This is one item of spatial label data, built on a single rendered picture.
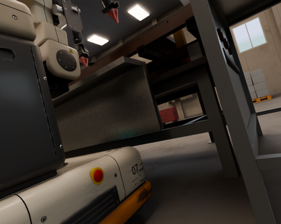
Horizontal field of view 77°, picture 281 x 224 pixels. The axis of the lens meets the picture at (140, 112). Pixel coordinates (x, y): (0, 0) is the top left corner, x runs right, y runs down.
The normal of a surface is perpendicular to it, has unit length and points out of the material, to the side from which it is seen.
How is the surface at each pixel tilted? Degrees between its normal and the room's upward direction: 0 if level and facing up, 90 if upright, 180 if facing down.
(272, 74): 90
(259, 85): 90
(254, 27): 90
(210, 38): 90
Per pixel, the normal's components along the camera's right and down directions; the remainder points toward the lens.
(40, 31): -0.55, -0.05
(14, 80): 0.82, -0.25
